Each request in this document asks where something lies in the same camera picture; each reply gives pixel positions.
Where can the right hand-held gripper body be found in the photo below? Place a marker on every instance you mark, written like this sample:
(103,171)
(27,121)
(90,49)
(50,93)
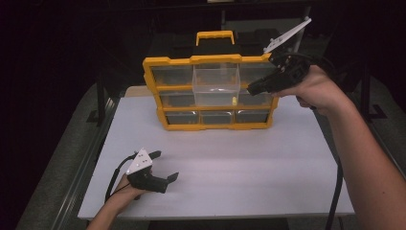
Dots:
(292,73)

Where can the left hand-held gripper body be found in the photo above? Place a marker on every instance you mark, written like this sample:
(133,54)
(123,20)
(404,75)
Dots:
(145,182)

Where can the clear plastic drawer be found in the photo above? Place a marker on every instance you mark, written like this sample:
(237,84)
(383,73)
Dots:
(217,86)

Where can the yellow and black organizer cabinet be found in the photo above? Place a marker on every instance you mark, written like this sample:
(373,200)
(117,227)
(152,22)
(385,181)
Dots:
(217,59)

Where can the person's left hand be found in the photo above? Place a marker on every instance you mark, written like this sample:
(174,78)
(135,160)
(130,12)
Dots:
(123,195)

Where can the person's right hand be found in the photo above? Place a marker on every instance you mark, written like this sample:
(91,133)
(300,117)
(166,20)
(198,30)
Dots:
(319,91)

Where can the black metal stand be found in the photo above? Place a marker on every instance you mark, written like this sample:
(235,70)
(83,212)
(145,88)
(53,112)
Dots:
(101,96)
(365,92)

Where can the grid of clear drawers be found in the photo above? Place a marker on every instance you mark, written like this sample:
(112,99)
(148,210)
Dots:
(174,75)

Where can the metal floor rail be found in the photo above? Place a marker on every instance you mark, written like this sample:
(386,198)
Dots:
(379,142)
(86,166)

